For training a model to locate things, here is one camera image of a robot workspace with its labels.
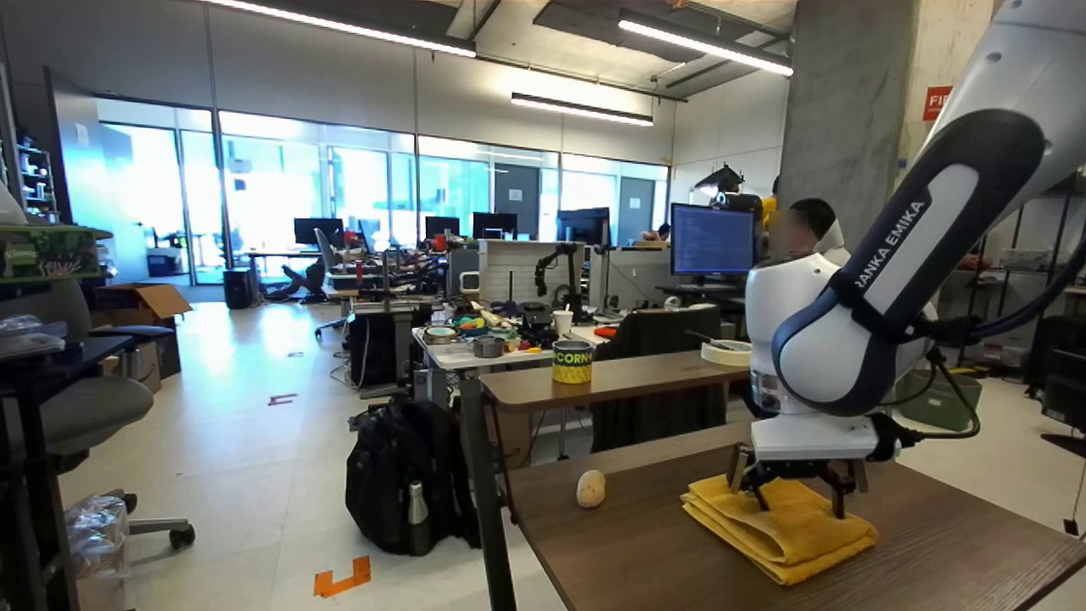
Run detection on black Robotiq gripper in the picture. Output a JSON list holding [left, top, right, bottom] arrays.
[[732, 456, 872, 524]]

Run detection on yellow terry towel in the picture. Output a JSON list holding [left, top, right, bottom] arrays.
[[678, 471, 882, 590]]

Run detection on white tape roll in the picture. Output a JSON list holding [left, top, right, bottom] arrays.
[[695, 336, 753, 375]]

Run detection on green plastic basket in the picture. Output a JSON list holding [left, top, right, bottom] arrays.
[[897, 368, 986, 436]]

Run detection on brown wooden side table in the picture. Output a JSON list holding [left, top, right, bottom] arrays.
[[456, 348, 758, 611]]

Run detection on cream egg toy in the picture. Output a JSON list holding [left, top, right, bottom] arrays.
[[572, 467, 610, 512]]

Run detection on yellow labelled tin can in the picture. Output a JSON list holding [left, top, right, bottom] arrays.
[[550, 341, 596, 390]]

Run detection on large blue screen monitor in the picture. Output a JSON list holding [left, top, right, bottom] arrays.
[[669, 200, 759, 284]]

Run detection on seated person grey hoodie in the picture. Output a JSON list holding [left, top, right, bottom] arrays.
[[775, 196, 850, 267]]

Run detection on black cabinet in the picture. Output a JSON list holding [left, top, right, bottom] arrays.
[[1021, 312, 1086, 436]]

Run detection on black metal shelf rack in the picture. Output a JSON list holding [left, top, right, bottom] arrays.
[[960, 181, 1086, 402]]

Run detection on black lamp shade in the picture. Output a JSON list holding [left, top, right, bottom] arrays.
[[690, 159, 751, 196]]

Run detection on white cluttered desk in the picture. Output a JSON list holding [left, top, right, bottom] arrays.
[[407, 318, 614, 405]]

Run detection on black computer monitor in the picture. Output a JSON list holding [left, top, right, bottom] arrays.
[[422, 214, 464, 246], [467, 211, 521, 241], [554, 204, 614, 248], [293, 214, 347, 250]]

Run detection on black backpack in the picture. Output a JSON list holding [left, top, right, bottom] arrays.
[[344, 394, 486, 559]]

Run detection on red fire sign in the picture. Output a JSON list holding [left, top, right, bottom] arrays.
[[919, 81, 958, 127]]

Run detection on long ceiling light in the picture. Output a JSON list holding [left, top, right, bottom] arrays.
[[506, 90, 657, 134], [614, 13, 796, 81], [200, 0, 477, 60]]

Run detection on black waste bin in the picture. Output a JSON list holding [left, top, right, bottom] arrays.
[[219, 264, 257, 312]]

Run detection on open cardboard box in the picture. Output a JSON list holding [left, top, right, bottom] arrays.
[[88, 281, 193, 385]]

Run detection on clear plastic bottles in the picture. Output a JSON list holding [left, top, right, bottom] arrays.
[[61, 489, 136, 611]]

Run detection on grey office chair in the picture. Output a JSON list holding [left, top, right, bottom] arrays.
[[0, 276, 200, 557]]

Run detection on black desk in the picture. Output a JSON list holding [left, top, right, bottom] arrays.
[[0, 318, 141, 611]]

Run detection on green crate stack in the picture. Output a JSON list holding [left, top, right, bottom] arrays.
[[0, 222, 116, 284]]

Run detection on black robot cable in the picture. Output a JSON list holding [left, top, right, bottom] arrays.
[[868, 241, 1086, 463]]

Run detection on black desk pedestal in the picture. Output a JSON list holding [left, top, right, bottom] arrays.
[[344, 303, 422, 390]]

